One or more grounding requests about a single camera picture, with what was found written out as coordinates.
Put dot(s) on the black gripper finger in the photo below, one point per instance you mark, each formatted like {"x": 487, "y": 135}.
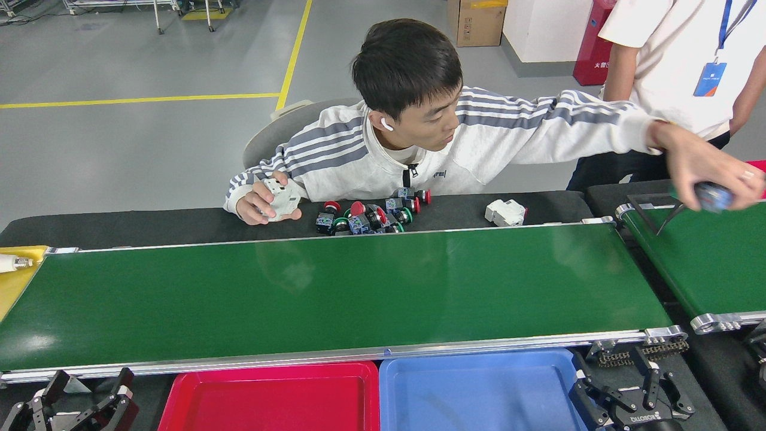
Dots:
{"x": 114, "y": 402}
{"x": 51, "y": 389}

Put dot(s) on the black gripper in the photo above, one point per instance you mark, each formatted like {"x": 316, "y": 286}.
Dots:
{"x": 640, "y": 420}

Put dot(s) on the white circuit breaker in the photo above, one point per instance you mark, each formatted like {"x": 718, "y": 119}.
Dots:
{"x": 281, "y": 200}
{"x": 505, "y": 212}

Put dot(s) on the black push button switch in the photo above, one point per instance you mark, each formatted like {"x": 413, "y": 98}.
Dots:
{"x": 713, "y": 197}

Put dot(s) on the seated person's right forearm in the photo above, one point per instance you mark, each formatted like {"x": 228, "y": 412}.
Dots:
{"x": 251, "y": 179}

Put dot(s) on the standing person's left forearm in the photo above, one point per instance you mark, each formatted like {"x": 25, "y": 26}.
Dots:
{"x": 751, "y": 90}

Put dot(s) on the standing person's right forearm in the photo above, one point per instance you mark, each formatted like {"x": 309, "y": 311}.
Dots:
{"x": 619, "y": 72}

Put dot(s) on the seated person's left forearm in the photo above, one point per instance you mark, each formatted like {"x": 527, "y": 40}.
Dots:
{"x": 598, "y": 123}

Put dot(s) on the yellow plastic tray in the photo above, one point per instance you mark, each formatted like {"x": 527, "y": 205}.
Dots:
{"x": 15, "y": 287}

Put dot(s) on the black conveyor motor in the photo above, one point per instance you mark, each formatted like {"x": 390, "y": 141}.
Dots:
{"x": 759, "y": 353}

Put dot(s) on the blue plastic tray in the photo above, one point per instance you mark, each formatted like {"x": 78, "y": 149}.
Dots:
{"x": 479, "y": 395}

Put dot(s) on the red plastic tray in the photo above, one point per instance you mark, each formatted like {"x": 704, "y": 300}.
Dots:
{"x": 269, "y": 401}

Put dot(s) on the green conveyor belt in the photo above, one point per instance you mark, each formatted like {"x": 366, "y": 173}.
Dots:
{"x": 712, "y": 263}
{"x": 335, "y": 293}

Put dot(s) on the seated person's right hand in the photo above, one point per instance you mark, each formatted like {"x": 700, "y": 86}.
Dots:
{"x": 246, "y": 206}

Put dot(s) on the seated person's left hand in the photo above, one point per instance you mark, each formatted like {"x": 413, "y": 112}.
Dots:
{"x": 706, "y": 161}

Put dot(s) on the white light bulb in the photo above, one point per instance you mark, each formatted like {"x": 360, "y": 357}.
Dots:
{"x": 9, "y": 262}

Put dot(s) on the standing person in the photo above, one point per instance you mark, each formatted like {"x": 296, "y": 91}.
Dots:
{"x": 676, "y": 72}

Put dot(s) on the blue ID badge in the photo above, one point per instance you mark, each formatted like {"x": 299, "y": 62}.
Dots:
{"x": 710, "y": 79}

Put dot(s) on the red fire extinguisher cabinet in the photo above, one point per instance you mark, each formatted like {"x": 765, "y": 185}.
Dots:
{"x": 592, "y": 54}

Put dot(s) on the seated person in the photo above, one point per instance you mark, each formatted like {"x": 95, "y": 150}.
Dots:
{"x": 359, "y": 161}

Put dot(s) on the white earbud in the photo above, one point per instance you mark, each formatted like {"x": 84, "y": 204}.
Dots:
{"x": 386, "y": 124}

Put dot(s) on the cardboard box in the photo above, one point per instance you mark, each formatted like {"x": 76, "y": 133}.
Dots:
{"x": 482, "y": 24}

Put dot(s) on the black bracket frame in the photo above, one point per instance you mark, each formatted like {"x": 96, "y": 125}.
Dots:
{"x": 652, "y": 196}

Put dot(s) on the metal frame rack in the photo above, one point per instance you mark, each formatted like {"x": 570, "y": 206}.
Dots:
{"x": 209, "y": 18}
{"x": 108, "y": 6}

